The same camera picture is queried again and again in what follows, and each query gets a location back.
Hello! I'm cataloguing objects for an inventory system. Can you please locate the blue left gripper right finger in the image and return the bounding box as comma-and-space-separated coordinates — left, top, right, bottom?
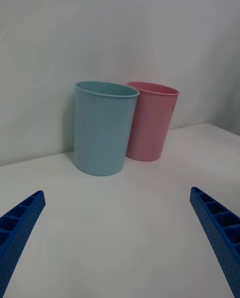
189, 186, 240, 298

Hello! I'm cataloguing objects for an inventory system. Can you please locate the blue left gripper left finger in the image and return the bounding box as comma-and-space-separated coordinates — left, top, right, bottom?
0, 190, 47, 298

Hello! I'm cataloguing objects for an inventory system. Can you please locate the pale blue plastic bin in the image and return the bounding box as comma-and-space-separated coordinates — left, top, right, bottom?
73, 80, 140, 177

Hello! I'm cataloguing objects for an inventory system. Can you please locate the pink plastic bin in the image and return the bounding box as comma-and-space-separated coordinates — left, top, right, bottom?
125, 81, 181, 162

